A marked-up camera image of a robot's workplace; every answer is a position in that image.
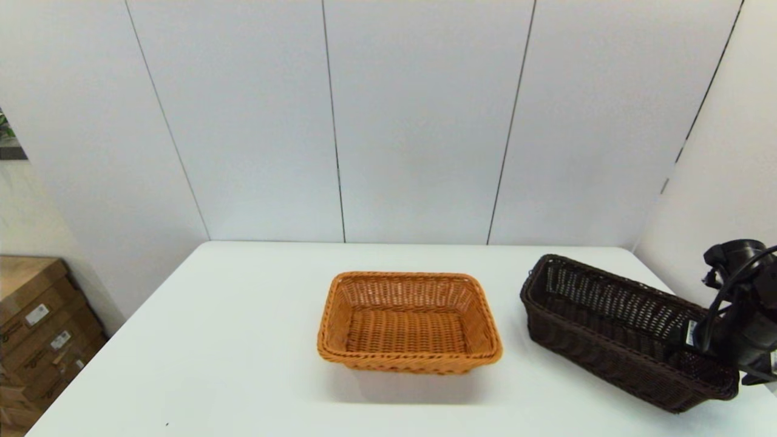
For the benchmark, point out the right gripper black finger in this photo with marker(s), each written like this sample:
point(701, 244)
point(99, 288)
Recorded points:
point(759, 376)
point(701, 357)

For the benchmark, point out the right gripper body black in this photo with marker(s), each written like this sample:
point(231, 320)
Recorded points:
point(753, 334)

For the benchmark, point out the dark brown woven basket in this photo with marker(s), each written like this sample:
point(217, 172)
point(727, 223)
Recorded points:
point(607, 358)

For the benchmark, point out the orange woven basket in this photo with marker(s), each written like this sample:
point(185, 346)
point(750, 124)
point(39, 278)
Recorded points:
point(407, 331)

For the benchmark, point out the cardboard box with white label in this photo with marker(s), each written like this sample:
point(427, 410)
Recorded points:
point(76, 366)
point(59, 340)
point(24, 285)

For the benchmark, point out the plain cardboard box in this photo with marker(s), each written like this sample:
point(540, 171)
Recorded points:
point(18, 413)

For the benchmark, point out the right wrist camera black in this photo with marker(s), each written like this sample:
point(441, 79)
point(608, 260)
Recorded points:
point(737, 261)

